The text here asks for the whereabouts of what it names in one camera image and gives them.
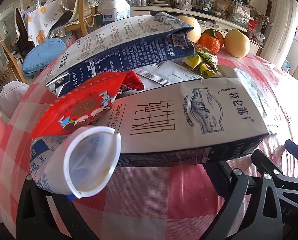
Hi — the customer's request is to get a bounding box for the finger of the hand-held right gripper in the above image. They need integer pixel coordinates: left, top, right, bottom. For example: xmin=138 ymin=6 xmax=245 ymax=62
xmin=285 ymin=139 xmax=298 ymax=162
xmin=251 ymin=149 xmax=298 ymax=193

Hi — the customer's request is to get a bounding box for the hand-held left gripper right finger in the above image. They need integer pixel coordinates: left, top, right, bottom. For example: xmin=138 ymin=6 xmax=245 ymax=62
xmin=214 ymin=161 xmax=284 ymax=240

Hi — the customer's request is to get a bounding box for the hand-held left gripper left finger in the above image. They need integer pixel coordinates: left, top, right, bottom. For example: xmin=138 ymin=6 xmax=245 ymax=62
xmin=16 ymin=175 xmax=102 ymax=240

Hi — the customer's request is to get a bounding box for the white plastic yogurt cup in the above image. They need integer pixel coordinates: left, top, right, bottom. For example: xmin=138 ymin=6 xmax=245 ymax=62
xmin=29 ymin=126 xmax=122 ymax=200

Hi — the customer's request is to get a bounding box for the yellow green noodle wrapper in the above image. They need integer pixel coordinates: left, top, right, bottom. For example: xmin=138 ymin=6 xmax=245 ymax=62
xmin=181 ymin=44 xmax=219 ymax=78

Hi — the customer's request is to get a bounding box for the red checkered tablecloth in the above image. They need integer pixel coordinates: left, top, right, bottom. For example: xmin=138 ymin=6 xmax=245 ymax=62
xmin=0 ymin=47 xmax=298 ymax=240

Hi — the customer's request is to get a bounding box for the flattened white milk carton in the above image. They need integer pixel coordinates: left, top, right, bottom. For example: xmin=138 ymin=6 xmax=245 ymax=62
xmin=45 ymin=12 xmax=196 ymax=98
xmin=113 ymin=76 xmax=269 ymax=168

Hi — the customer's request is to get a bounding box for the large red snack wrapper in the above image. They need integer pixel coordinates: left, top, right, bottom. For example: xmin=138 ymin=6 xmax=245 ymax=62
xmin=30 ymin=70 xmax=145 ymax=139

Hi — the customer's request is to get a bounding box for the yellow pear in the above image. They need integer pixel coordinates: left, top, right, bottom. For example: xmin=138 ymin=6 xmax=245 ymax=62
xmin=224 ymin=28 xmax=251 ymax=58
xmin=176 ymin=16 xmax=202 ymax=43

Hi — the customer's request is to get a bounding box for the white cushioned stool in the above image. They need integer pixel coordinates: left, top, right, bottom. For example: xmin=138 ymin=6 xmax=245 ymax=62
xmin=0 ymin=81 xmax=30 ymax=119

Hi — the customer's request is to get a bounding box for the red packet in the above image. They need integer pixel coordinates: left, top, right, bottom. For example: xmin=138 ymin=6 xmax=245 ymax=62
xmin=247 ymin=19 xmax=259 ymax=40

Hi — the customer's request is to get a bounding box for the white paper packet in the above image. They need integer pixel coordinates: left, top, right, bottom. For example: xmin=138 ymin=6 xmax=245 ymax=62
xmin=133 ymin=59 xmax=205 ymax=92

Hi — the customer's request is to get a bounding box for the plain orange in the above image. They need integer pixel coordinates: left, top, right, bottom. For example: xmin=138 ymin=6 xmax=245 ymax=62
xmin=209 ymin=29 xmax=225 ymax=48

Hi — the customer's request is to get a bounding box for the orange with green leaf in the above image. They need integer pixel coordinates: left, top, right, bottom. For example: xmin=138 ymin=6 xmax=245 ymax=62
xmin=198 ymin=34 xmax=220 ymax=54

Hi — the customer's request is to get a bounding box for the patterned clear plastic bag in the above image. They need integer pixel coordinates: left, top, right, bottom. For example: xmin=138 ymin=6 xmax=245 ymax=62
xmin=232 ymin=0 xmax=251 ymax=27

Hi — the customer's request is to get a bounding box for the blue cushioned stool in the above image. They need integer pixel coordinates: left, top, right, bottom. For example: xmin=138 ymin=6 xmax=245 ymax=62
xmin=22 ymin=37 xmax=66 ymax=77

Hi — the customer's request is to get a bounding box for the light wooden chair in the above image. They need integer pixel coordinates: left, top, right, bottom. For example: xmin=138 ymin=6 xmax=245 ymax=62
xmin=0 ymin=32 xmax=27 ymax=83

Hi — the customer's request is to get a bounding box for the dark wooden chair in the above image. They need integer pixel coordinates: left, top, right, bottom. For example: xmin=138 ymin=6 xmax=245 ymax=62
xmin=14 ymin=7 xmax=37 ymax=55

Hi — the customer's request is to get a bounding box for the wooden chair with cream cloth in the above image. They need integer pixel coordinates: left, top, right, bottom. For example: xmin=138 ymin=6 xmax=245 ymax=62
xmin=48 ymin=0 xmax=99 ymax=39

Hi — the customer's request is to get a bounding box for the cream television cabinet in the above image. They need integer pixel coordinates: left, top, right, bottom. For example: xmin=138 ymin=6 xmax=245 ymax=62
xmin=129 ymin=4 xmax=264 ymax=55

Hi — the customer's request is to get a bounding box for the fruit printed white cloth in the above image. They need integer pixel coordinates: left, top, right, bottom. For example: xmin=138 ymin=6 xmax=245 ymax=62
xmin=27 ymin=0 xmax=64 ymax=47

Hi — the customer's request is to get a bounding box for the row of small bottles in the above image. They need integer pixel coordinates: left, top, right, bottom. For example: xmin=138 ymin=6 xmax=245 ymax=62
xmin=127 ymin=0 xmax=150 ymax=7

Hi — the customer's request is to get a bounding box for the white pill bottle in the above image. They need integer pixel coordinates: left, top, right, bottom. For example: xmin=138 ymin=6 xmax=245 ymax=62
xmin=102 ymin=0 xmax=131 ymax=26

